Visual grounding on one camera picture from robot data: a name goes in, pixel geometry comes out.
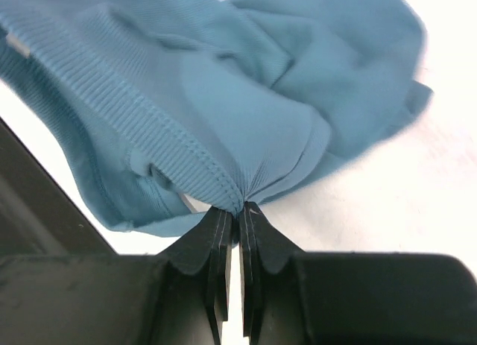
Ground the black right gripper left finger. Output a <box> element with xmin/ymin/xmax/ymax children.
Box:
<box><xmin>1</xmin><ymin>208</ymin><xmax>233</xmax><ymax>344</ymax></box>

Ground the teal tank top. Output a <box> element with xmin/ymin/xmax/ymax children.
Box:
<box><xmin>1</xmin><ymin>0</ymin><xmax>430</xmax><ymax>236</ymax></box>

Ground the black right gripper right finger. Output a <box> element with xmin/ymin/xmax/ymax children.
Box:
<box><xmin>238</xmin><ymin>203</ymin><xmax>476</xmax><ymax>344</ymax></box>

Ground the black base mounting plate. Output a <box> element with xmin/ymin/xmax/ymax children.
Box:
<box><xmin>1</xmin><ymin>121</ymin><xmax>115</xmax><ymax>256</ymax></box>

